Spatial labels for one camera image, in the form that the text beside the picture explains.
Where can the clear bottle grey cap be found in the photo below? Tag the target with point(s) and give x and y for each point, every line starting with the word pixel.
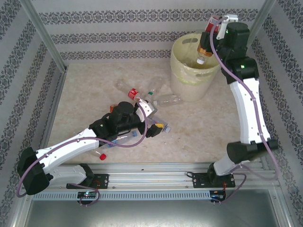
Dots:
pixel 167 129

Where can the brown tea bottle red label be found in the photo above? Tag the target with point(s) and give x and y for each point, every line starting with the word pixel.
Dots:
pixel 210 26

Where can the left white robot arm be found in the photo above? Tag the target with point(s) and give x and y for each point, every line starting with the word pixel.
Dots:
pixel 66 146

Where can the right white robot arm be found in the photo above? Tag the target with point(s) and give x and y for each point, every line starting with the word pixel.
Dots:
pixel 251 113

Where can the white ribbed waste bin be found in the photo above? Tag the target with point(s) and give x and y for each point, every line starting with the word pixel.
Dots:
pixel 189 92

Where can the orange bottle small red cap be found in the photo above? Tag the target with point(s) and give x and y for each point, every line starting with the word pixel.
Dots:
pixel 113 108

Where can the clear bottle red band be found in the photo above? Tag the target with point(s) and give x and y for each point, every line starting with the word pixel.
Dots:
pixel 133 93

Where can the clear bottle green band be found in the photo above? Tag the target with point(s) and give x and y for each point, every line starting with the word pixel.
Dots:
pixel 149 93

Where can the grey metal sheet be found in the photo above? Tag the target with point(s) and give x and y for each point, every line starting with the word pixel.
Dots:
pixel 151 212

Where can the small circuit board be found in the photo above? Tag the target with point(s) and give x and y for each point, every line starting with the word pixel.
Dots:
pixel 217 192
pixel 87 194

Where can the aluminium frame post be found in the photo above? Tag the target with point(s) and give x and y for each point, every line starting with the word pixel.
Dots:
pixel 254 30
pixel 45 35

